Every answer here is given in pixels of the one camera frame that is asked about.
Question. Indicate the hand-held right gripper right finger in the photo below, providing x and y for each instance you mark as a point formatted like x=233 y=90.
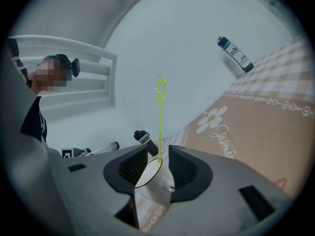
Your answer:
x=199 y=178

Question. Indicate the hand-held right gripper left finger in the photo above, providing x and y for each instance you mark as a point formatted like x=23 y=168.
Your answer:
x=115 y=176

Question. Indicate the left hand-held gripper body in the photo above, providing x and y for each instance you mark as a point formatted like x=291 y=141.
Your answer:
x=78 y=152

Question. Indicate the yellow-green plastic stick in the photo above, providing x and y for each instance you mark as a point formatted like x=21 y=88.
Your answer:
x=160 y=122

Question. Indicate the small black bottle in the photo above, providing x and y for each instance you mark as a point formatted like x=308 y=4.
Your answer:
x=147 y=141

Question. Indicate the person's black shirt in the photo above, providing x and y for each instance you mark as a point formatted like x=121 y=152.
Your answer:
x=34 y=122

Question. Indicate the checked beige floral tablecloth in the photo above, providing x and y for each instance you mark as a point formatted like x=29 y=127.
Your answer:
x=258 y=136

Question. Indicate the person's head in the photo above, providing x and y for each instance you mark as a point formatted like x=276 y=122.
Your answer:
x=49 y=75

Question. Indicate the tall dark labelled bottle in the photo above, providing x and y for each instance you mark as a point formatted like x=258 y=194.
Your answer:
x=236 y=54

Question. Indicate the black head-worn camera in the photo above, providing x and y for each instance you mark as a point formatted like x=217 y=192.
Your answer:
x=75 y=67

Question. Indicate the white barred window frame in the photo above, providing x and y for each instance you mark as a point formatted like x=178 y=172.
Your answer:
x=93 y=58

